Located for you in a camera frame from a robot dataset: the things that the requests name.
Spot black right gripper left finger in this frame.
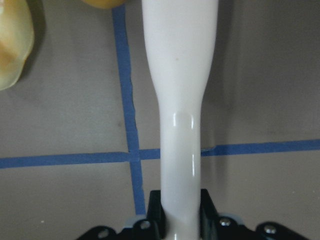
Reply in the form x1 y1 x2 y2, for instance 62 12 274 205
77 190 166 240

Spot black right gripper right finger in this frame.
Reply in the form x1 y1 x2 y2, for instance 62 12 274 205
199 189 307 240

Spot brown potato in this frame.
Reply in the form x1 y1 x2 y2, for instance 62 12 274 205
82 0 126 9

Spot croissant bread piece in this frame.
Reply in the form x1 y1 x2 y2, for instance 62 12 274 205
0 0 35 90

